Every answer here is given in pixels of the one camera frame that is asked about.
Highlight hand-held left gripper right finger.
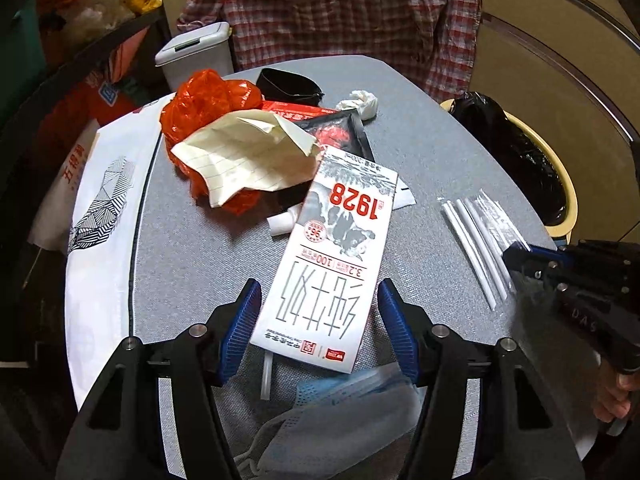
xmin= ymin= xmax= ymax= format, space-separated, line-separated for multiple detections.
xmin=377 ymin=277 xmax=586 ymax=480

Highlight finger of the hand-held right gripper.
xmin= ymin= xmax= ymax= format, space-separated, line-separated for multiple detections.
xmin=502 ymin=249 xmax=562 ymax=287
xmin=515 ymin=243 xmax=575 ymax=264

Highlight red and black packet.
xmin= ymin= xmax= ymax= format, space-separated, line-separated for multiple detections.
xmin=294 ymin=109 xmax=374 ymax=162

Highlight white tissue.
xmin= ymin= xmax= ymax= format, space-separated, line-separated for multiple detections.
xmin=337 ymin=89 xmax=379 ymax=122

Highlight white printed cloth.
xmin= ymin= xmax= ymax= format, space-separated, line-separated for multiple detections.
xmin=64 ymin=102 xmax=168 ymax=411

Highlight white straw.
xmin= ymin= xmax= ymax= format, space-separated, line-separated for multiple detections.
xmin=441 ymin=200 xmax=497 ymax=310
xmin=464 ymin=190 xmax=523 ymax=295
xmin=452 ymin=198 xmax=508 ymax=302

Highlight white sack with orange print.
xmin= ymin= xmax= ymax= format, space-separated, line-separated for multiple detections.
xmin=29 ymin=119 xmax=102 ymax=252

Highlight clear plastic bags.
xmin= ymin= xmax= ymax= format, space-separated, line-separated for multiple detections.
xmin=59 ymin=0 xmax=137 ymax=52

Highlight teal storage box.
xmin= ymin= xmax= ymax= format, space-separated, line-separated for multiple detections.
xmin=0 ymin=0 xmax=50 ymax=118

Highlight clear drinking straw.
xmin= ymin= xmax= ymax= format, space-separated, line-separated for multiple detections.
xmin=259 ymin=354 xmax=277 ymax=402

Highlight blue face mask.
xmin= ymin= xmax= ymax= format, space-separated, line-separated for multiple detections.
xmin=234 ymin=364 xmax=427 ymax=480

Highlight short white plastic tube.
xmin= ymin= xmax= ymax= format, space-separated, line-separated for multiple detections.
xmin=267 ymin=209 xmax=302 ymax=237

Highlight black shelf rack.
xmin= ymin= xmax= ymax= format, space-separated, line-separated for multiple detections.
xmin=0 ymin=0 xmax=173 ymax=371

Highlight white milk carton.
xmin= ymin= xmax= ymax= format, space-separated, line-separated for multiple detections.
xmin=249 ymin=147 xmax=399 ymax=375

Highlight red plaid shirt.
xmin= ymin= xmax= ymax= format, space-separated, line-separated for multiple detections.
xmin=176 ymin=0 xmax=484 ymax=105

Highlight lined paper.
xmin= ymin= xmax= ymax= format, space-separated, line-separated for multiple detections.
xmin=171 ymin=108 xmax=325 ymax=209

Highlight red printed bag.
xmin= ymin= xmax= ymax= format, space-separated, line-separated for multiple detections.
xmin=39 ymin=27 xmax=153 ymax=186

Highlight person's right hand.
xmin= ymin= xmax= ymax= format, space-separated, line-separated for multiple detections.
xmin=594 ymin=355 xmax=640 ymax=427

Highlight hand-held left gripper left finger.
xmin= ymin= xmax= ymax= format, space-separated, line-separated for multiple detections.
xmin=55 ymin=279 xmax=263 ymax=480

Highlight orange plastic bag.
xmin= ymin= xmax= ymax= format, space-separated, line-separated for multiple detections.
xmin=160 ymin=69 xmax=296 ymax=217

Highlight black trash bag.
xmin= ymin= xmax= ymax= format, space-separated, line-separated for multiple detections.
xmin=449 ymin=91 xmax=568 ymax=227

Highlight yellow trash bin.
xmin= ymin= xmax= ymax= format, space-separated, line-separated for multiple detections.
xmin=439 ymin=97 xmax=579 ymax=247

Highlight white lidded bin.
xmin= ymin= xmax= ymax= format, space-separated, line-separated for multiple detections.
xmin=154 ymin=22 xmax=234 ymax=92

